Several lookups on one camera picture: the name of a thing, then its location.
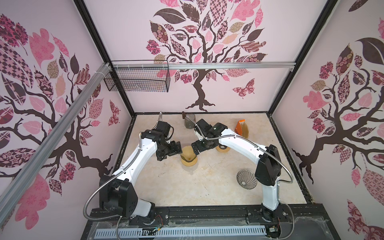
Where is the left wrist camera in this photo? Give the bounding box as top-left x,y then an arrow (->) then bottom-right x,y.
154,121 -> 174,141

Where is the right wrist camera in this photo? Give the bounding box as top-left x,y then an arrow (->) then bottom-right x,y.
194,119 -> 212,137

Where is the left aluminium rail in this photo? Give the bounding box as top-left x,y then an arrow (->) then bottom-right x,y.
1,63 -> 111,224

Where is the aluminium rail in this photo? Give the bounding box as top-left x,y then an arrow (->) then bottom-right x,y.
112,61 -> 296,70
1,63 -> 111,224

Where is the orange coffee filter pack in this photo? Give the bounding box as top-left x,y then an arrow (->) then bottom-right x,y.
235,120 -> 249,138

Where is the right metal cable conduit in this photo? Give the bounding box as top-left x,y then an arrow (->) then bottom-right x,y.
184,115 -> 295,184

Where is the left metal cable conduit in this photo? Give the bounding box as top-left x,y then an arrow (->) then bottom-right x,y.
83,111 -> 163,221

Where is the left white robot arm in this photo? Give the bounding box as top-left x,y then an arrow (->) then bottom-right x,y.
99,129 -> 182,219

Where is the black wire basket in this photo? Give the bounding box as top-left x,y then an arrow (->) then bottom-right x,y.
104,60 -> 171,93

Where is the white slotted cable duct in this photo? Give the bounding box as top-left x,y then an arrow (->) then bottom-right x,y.
94,226 -> 267,240

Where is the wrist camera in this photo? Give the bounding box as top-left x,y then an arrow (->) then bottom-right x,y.
194,119 -> 212,137
154,121 -> 174,141

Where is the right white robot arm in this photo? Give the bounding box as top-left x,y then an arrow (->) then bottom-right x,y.
191,120 -> 282,222

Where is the grey glass measuring cup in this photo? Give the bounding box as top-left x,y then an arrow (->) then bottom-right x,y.
182,112 -> 196,129

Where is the rear aluminium rail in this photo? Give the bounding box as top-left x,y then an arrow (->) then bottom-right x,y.
112,61 -> 296,70

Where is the grey glass dripper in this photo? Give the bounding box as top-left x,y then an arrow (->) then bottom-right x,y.
236,170 -> 258,190

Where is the metal cable conduit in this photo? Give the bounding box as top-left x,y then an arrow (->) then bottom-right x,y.
184,115 -> 295,184
83,111 -> 163,221

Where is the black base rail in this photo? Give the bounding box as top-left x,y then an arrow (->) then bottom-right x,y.
81,204 -> 340,240

